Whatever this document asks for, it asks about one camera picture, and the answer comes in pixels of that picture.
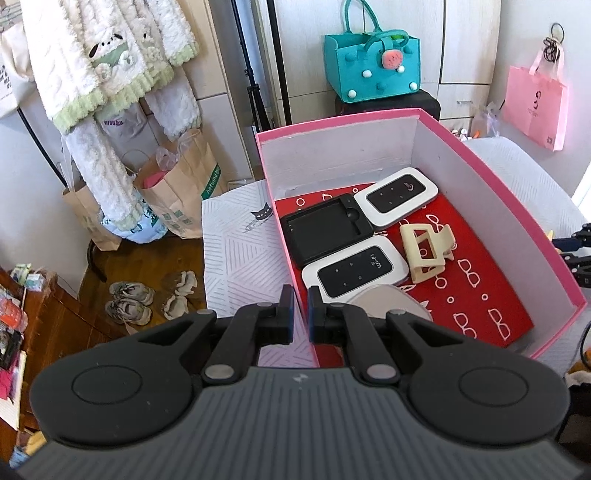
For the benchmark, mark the light wood cabinet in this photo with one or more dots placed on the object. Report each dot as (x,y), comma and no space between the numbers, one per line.
(217,138)

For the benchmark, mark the pink notebook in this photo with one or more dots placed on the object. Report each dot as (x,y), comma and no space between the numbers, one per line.
(11,387)

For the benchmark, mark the white bag purple print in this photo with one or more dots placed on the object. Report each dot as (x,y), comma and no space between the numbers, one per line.
(120,134)

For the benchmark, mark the black suitcase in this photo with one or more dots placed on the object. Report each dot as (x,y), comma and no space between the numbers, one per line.
(427,104)

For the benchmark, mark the black rubber case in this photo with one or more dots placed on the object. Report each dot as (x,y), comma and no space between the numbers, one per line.
(318,230)

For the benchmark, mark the grey sneaker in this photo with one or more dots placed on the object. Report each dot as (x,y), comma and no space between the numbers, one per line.
(129,311)
(131,293)

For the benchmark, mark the brown paper bag green print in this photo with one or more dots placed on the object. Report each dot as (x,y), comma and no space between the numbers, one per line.
(189,184)

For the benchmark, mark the blue and white plastic bag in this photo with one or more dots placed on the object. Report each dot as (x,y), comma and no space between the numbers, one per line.
(138,226)

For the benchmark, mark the white fluffy slipper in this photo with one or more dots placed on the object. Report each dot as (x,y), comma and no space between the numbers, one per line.
(176,306)
(184,284)

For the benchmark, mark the pink shopping bag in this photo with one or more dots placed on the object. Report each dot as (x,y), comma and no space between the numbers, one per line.
(535,106)

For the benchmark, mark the black tripod stand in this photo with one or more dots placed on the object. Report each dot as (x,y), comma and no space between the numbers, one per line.
(254,92)

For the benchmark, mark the small green and white boxes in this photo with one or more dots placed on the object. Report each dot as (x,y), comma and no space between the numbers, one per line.
(27,277)

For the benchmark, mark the white tote bag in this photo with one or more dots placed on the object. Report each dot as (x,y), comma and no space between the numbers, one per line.
(11,78)

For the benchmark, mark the dark wooden cabinet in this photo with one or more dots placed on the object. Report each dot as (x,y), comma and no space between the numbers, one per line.
(51,323)

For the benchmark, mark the teal felt handbag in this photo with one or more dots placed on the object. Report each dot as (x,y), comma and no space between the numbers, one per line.
(355,69)

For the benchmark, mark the beige compact mirror case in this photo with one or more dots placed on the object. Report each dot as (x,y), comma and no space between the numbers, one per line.
(388,300)

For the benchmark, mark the white pocket wifi router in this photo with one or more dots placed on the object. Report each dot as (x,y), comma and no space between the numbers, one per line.
(397,196)
(355,272)

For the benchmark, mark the pink cardboard box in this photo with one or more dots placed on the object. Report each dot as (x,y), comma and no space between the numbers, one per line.
(461,152)

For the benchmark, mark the plain brown paper bag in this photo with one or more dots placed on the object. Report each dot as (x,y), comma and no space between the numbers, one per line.
(81,217)

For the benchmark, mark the white wardrobe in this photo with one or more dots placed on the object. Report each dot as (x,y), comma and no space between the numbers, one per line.
(461,46)

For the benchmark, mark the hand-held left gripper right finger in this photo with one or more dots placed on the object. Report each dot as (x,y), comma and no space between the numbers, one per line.
(315,314)

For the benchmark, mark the beige hair claw clip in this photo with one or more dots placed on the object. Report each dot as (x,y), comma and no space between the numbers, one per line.
(408,240)

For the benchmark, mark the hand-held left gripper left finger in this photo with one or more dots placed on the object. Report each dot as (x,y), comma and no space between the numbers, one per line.
(288,314)

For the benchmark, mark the white and green fuzzy cardigan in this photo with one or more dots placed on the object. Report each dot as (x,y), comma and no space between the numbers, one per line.
(69,69)

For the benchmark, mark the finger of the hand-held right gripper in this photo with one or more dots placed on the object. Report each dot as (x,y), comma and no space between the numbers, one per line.
(577,272)
(565,243)

